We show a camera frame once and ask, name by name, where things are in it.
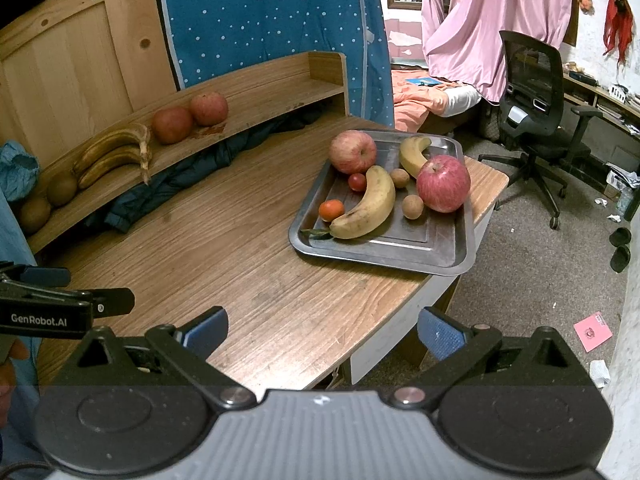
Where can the pinkish red shelf apple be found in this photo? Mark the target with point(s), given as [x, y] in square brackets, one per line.
[209, 108]

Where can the black slipper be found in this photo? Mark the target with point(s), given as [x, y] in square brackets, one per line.
[621, 236]
[620, 258]

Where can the large yellow banana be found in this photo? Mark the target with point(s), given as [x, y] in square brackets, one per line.
[375, 205]

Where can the orange blanket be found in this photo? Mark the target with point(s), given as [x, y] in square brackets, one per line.
[415, 100]

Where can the large brown kiwi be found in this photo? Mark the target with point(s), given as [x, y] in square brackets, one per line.
[35, 215]
[62, 190]

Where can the crumpled plastic bag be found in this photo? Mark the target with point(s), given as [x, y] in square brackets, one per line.
[622, 176]

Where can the green leaf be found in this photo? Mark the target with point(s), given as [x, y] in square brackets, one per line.
[316, 234]

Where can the person's left hand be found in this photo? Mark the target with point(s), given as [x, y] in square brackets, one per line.
[7, 385]

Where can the red cherry tomato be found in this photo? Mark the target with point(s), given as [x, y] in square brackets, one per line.
[357, 182]

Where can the pink curtain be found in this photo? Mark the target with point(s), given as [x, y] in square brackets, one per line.
[500, 10]

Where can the blue dotted fabric wardrobe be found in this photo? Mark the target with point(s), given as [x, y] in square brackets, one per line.
[260, 15]

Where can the dark red shelf apple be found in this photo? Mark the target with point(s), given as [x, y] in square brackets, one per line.
[172, 125]

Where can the white pillow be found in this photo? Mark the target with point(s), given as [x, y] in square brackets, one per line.
[462, 102]

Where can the blue book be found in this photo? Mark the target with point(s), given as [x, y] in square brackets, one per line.
[422, 81]

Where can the small yellow banana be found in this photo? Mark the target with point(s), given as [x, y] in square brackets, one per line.
[411, 157]

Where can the low wooden shelf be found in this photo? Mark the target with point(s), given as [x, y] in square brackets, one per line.
[600, 97]

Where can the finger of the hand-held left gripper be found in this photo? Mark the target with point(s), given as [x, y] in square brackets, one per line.
[115, 301]
[45, 277]

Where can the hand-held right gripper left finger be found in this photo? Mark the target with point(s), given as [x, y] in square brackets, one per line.
[205, 332]

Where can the metal tray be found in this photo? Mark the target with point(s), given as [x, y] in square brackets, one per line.
[425, 245]

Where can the red wall decoration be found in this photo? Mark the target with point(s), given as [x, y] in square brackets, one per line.
[617, 15]

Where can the white crumpled paper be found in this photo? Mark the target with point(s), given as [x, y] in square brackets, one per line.
[600, 374]

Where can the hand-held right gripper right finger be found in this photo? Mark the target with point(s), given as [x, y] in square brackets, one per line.
[441, 340]

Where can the pale striped red apple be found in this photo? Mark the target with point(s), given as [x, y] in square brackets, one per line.
[352, 152]

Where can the dark blue jacket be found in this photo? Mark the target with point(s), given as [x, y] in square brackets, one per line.
[165, 185]

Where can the black office chair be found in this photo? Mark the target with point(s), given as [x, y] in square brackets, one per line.
[530, 70]

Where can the deep red apple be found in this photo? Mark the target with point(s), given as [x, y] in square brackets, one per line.
[443, 185]

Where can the small orange tangerine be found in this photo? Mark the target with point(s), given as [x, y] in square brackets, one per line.
[331, 210]

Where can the teal crumpled cloth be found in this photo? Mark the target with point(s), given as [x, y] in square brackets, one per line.
[17, 165]

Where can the pink card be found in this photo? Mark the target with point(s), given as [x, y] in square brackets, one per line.
[592, 332]

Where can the small brown kiwi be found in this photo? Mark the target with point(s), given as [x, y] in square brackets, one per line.
[399, 178]
[413, 207]

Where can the wooden desk shelf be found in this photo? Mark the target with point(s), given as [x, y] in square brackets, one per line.
[260, 85]

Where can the wooden panel cabinet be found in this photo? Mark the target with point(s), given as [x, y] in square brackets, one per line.
[65, 60]

